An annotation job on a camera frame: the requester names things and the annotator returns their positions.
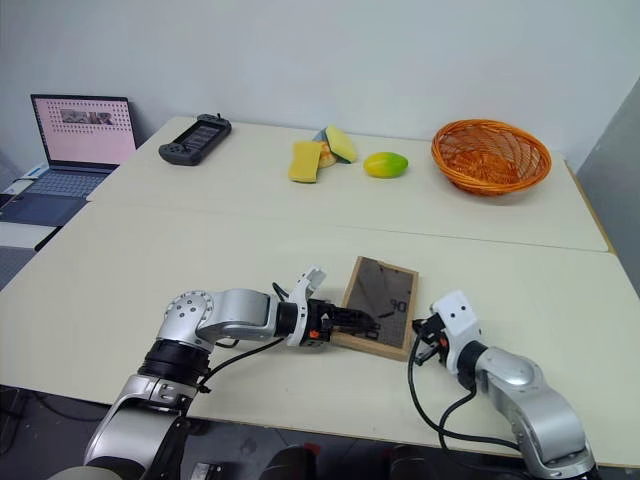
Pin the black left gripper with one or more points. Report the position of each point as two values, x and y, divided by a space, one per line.
320 320

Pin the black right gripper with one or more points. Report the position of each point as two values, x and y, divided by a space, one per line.
435 334

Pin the wooden picture frame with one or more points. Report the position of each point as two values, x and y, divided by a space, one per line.
382 295

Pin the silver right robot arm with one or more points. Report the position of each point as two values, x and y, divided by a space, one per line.
525 395

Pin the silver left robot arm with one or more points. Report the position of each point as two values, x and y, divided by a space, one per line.
235 312

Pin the dark rounded shape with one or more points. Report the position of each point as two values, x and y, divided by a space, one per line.
412 462
292 462

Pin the yellow green mango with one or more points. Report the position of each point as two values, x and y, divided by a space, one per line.
385 165

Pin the orange bread roll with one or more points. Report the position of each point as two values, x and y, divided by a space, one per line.
327 156

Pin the yellow sponge with green pad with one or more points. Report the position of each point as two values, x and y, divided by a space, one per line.
341 144

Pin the blue sponge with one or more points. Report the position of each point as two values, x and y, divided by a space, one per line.
320 135

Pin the orange wicker basket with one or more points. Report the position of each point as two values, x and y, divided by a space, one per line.
490 157

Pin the grey partition panel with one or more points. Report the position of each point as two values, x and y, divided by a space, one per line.
612 200

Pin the black handheld game controller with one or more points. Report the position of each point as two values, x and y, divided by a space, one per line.
196 140

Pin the open grey laptop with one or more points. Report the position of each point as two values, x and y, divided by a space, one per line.
82 132

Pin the dark blue closed notebook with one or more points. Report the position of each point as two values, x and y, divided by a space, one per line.
37 209

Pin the white pad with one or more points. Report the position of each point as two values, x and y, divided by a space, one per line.
22 235

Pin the small white phone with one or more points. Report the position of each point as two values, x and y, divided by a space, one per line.
21 186

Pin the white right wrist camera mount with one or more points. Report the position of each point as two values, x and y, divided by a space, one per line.
457 315

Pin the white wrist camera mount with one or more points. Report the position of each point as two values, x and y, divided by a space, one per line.
303 292
457 315

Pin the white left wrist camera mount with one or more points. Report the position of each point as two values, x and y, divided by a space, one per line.
303 292

